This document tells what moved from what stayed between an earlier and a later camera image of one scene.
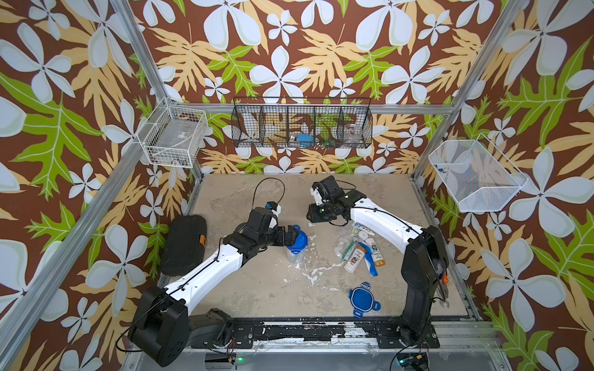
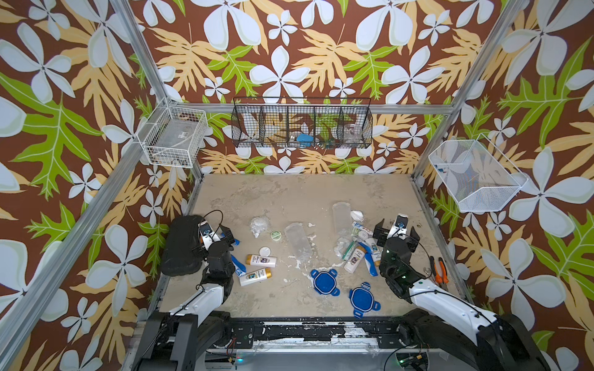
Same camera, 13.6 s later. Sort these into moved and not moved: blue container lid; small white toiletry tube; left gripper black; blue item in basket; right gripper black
Moved: left gripper black; right gripper black
Not moved: blue item in basket; small white toiletry tube; blue container lid
